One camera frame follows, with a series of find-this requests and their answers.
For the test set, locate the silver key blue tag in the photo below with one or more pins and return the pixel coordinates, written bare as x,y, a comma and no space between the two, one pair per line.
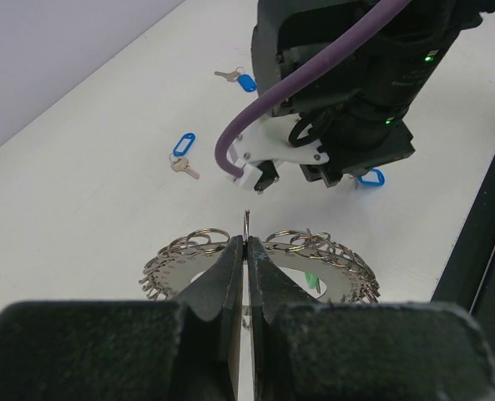
178,157
372,178

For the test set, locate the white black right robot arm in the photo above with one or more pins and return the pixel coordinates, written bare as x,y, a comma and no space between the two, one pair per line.
350,70

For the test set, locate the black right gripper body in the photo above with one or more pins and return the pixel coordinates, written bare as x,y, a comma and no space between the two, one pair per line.
357,137

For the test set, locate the green key tag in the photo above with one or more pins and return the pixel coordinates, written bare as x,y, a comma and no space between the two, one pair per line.
313,282

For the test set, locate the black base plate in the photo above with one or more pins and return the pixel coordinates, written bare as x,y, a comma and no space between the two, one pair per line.
467,265

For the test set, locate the metal key organizer ring disc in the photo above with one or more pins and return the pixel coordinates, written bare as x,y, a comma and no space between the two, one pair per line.
264,263

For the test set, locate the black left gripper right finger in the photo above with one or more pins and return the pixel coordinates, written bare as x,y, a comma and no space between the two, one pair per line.
389,351

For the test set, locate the silver key dark-blue tag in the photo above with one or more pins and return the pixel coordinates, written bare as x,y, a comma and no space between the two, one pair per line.
245,81

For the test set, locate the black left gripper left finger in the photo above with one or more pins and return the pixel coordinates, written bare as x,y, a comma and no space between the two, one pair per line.
186,348

